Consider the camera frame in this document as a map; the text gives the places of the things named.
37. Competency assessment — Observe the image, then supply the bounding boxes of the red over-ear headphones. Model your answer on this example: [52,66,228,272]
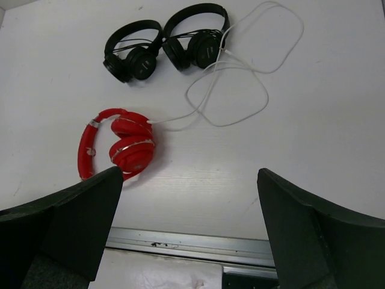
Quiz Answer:
[77,108,156,181]

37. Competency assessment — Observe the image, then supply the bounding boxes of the white headphone cable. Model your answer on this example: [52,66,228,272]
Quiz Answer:
[147,1,304,132]

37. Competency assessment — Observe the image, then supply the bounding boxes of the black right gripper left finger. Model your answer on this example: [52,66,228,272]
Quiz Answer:
[1,167,123,288]

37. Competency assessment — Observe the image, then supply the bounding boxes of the right black headphones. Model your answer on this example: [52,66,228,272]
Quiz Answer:
[162,3,230,72]

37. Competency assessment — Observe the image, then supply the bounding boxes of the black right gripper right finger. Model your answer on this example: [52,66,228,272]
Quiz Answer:
[257,169,384,288]

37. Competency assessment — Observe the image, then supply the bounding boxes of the front aluminium rail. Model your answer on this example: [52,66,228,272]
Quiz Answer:
[106,227,277,279]

